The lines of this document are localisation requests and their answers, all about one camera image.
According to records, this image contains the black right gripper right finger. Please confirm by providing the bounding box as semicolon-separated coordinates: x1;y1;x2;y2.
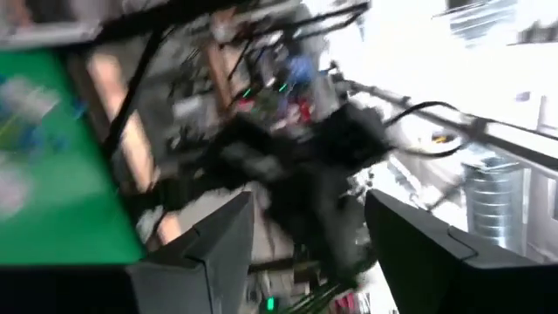
364;189;558;314

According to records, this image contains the green table mat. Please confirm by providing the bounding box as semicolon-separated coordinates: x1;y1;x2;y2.
0;49;146;266

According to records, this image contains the silver ventilation duct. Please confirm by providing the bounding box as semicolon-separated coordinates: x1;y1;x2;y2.
461;154;527;256

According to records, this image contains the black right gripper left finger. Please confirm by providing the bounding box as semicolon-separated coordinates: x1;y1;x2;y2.
0;190;256;314

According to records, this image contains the blue artificial flower bunch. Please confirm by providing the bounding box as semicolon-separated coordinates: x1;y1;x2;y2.
15;124;73;154

